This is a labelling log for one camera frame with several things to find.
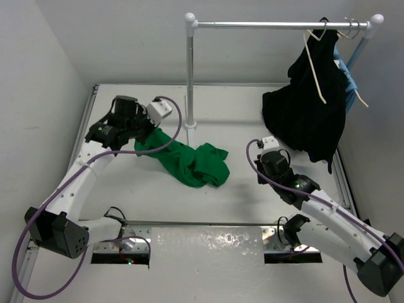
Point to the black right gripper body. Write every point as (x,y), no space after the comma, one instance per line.
(260,166)

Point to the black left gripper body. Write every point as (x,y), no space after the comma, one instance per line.
(139,127)

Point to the green t-shirt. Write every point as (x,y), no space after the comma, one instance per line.
(196,168)

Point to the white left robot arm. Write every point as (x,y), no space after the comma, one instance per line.
(56,225)

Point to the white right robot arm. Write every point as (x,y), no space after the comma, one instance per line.
(375,257)

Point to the black hanging t-shirt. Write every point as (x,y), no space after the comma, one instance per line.
(295,114)

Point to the light blue hanging shirt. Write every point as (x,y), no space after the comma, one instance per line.
(350,87)

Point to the cream empty hanger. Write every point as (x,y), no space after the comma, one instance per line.
(315,78)

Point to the hanger holding black shirt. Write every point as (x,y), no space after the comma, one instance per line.
(319,34)

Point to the silver clothes rack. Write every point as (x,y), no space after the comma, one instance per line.
(192,24)

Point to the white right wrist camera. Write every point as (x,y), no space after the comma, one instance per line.
(268,144)

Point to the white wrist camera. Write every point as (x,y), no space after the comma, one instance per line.
(268,144)
(158,110)

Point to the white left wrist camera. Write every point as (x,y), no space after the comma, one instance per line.
(158,110)

